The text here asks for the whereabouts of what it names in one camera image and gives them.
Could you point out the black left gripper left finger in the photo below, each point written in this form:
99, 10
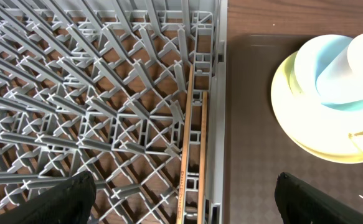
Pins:
70, 201

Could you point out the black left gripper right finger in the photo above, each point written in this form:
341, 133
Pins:
299, 202

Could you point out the yellow plate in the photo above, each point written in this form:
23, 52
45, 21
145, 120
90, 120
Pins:
302, 122

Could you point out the white cup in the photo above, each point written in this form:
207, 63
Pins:
342, 80

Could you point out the wooden chopstick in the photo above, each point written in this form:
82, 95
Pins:
185, 146

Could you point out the dark brown serving tray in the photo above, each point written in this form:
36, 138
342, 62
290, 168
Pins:
257, 148

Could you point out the grey plastic dishwasher rack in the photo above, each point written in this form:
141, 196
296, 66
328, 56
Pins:
101, 86

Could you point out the light blue bowl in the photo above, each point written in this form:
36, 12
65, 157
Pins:
312, 58

